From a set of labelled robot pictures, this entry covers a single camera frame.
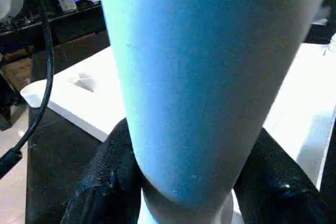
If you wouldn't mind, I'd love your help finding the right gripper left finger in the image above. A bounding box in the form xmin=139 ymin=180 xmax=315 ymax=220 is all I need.
xmin=62 ymin=118 xmax=143 ymax=224

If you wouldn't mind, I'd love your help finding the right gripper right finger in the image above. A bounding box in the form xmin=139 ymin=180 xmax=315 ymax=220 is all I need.
xmin=232 ymin=127 xmax=332 ymax=224

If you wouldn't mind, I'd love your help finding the white plastic table top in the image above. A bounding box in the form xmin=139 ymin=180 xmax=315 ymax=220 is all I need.
xmin=20 ymin=43 xmax=336 ymax=192

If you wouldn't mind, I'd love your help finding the white plastic table leg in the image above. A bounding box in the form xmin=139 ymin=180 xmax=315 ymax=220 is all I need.
xmin=94 ymin=0 xmax=336 ymax=224

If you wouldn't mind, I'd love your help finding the dark cluttered shelf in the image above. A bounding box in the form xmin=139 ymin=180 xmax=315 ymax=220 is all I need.
xmin=0 ymin=0 xmax=110 ymax=57

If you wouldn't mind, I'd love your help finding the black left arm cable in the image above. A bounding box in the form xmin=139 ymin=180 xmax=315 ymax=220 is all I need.
xmin=0 ymin=0 xmax=56 ymax=178

